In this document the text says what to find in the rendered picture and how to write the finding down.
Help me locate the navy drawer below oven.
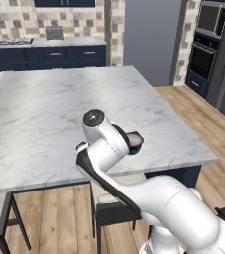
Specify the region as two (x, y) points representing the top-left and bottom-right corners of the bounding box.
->
(184, 70), (208, 99)

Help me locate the grey toaster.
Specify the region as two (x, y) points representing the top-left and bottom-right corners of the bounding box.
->
(45, 25), (65, 42)

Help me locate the gas hob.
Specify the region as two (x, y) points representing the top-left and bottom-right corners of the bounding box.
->
(0, 37), (35, 47)

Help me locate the navy wall cupboard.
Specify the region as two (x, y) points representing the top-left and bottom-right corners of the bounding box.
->
(34, 0), (96, 8)

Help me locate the navy base cupboard run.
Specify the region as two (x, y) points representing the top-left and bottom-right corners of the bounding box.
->
(0, 44), (107, 72)

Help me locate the black built-in microwave oven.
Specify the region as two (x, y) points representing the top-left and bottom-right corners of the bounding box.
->
(195, 0), (225, 38)

